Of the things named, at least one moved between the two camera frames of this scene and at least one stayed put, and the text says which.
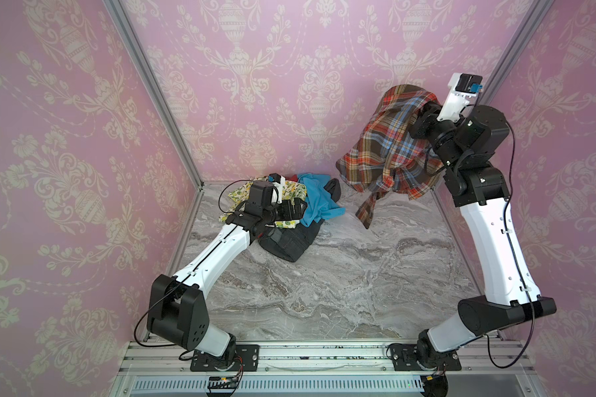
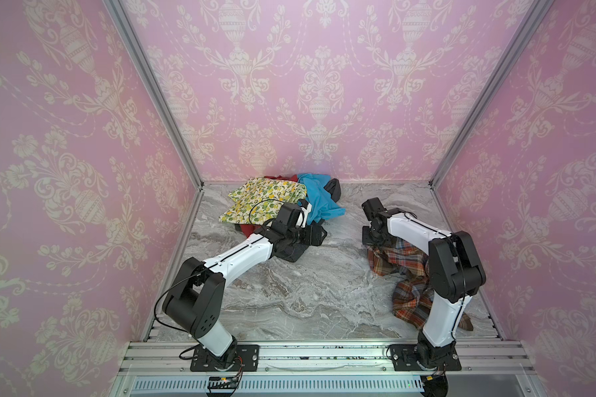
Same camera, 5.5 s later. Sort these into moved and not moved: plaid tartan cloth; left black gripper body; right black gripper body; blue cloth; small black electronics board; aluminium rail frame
Moved: right black gripper body; plaid tartan cloth; left black gripper body
Not moved: small black electronics board; aluminium rail frame; blue cloth
